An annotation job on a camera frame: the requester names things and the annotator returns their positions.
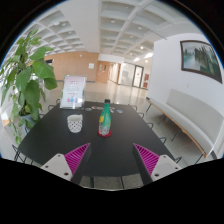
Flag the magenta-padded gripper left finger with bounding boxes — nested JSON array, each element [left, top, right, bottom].
[[40, 142, 93, 186]]

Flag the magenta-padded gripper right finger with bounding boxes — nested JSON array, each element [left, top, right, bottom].
[[132, 143, 184, 186]]

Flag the green plastic drink bottle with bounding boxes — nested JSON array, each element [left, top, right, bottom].
[[97, 98, 113, 137]]

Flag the white mug with black dots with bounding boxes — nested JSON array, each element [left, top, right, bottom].
[[66, 113, 84, 134]]

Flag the long white wooden bench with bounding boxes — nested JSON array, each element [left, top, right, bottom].
[[145, 88, 224, 158]]

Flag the clear acrylic sign stand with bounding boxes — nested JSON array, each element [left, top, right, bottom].
[[59, 75, 87, 110]]

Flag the green leafy potted plant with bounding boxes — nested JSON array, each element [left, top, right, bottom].
[[0, 29, 58, 146]]

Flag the dark framed glass door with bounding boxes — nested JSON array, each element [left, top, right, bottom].
[[132, 64, 145, 89]]

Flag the dark framed landscape painting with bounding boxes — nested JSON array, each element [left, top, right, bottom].
[[179, 39, 223, 84]]

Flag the round ceiling lights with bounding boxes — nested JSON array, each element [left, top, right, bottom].
[[53, 18, 154, 63]]

